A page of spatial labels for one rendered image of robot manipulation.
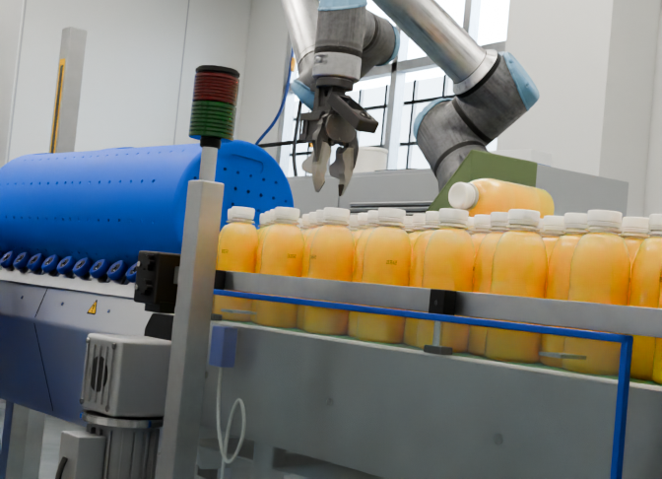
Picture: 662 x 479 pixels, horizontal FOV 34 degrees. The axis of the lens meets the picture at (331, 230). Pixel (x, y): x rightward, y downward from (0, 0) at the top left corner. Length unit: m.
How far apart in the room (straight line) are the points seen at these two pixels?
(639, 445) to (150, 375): 0.84
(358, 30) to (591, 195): 1.97
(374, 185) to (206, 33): 3.90
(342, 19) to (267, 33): 5.88
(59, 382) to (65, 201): 0.39
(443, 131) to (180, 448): 1.49
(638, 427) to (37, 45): 6.60
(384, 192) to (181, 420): 2.81
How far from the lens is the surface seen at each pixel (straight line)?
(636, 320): 1.21
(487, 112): 2.79
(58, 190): 2.44
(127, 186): 2.18
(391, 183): 4.22
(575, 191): 3.85
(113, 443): 1.76
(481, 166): 2.67
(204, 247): 1.52
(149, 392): 1.75
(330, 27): 2.06
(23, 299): 2.57
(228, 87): 1.54
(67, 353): 2.37
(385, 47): 2.17
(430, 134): 2.84
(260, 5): 8.10
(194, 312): 1.52
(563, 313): 1.26
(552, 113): 5.02
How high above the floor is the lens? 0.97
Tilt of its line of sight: 3 degrees up
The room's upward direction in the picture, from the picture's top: 6 degrees clockwise
